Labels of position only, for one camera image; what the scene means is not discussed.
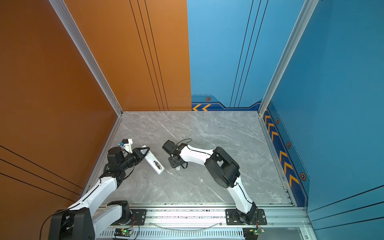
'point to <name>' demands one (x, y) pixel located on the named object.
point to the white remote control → (158, 168)
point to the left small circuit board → (122, 232)
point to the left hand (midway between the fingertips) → (149, 147)
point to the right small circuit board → (251, 233)
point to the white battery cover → (178, 168)
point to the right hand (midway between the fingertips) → (175, 163)
